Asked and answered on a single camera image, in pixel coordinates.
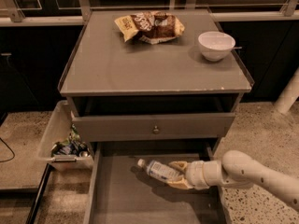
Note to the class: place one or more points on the cans and wrappers in bin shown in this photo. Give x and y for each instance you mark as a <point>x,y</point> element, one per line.
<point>72,145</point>

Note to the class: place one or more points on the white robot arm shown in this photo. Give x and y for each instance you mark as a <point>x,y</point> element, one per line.
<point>235,170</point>

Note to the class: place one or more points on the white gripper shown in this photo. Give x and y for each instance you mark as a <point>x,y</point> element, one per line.
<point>195,174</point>

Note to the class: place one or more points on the blue plastic bottle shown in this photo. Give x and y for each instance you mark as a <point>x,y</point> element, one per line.
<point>159,171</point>

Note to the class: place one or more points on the grey top drawer with knob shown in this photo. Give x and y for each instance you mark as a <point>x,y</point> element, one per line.
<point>153,127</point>

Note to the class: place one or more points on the brown yellow snack bag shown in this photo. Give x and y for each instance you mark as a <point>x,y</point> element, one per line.
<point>152,27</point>

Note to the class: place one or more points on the white ceramic bowl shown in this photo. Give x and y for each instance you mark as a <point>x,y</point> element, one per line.
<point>215,46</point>

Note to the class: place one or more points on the grey open middle drawer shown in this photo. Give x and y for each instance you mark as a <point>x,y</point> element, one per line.
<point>122,193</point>

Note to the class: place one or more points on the clear plastic storage bin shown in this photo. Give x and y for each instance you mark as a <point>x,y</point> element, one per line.
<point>58,130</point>

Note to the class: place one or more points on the white metal railing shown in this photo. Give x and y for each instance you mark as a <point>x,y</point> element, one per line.
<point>57,12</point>

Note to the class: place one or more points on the grey cabinet with glass top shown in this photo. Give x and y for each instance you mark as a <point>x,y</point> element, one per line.
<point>110,77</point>

